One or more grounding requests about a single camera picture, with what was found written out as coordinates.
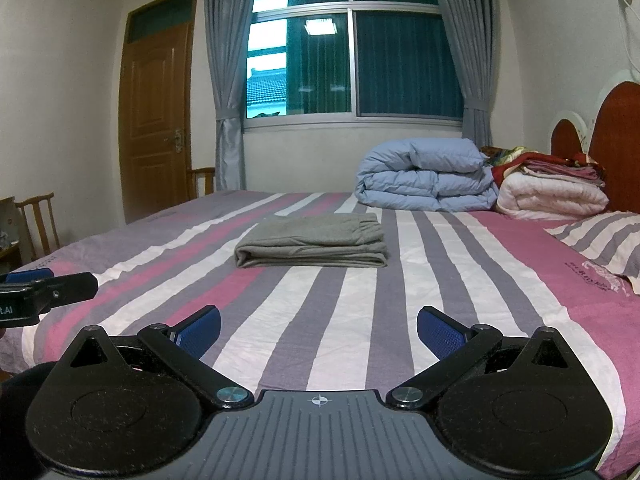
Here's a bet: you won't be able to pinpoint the red wooden headboard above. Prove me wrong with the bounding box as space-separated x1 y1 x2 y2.
550 80 640 213

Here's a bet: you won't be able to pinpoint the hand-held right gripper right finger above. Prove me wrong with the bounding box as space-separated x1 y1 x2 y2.
386 306 571 411

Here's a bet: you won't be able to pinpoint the grey pants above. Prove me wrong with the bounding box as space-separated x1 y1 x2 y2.
234 212 390 269

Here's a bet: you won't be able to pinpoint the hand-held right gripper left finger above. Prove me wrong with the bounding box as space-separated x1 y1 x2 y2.
70 305 253 411

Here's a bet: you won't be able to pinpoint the brown wooden door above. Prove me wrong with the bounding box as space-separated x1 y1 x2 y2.
119 22 195 225

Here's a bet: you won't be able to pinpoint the folded pale pink quilt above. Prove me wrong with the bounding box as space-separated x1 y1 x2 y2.
496 172 611 221

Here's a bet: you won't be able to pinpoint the folded light blue duvet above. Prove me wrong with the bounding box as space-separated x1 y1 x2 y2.
354 137 501 212

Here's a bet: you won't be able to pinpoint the striped pillow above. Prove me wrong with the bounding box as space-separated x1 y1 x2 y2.
544 210 640 296

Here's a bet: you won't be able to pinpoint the colourful folded blanket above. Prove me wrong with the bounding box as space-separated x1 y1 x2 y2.
480 146 601 181

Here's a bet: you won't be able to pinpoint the grey curtain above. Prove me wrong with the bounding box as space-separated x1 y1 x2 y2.
202 0 263 192
427 0 501 147

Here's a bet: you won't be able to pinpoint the wooden chair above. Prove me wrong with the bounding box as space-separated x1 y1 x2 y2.
187 166 217 198
14 191 61 261

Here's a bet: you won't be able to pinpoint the door transom window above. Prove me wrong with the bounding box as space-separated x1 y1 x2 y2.
126 0 196 43

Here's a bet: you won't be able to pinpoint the striped bed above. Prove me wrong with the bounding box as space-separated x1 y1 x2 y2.
0 190 640 471

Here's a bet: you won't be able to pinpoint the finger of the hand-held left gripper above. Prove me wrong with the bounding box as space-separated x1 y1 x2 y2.
27 272 99 312
5 268 55 286

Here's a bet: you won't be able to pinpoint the sliding window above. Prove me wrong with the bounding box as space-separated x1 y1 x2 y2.
245 0 466 123

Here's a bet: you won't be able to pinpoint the folded mauve sheet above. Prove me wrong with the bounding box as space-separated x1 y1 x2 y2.
520 159 606 188

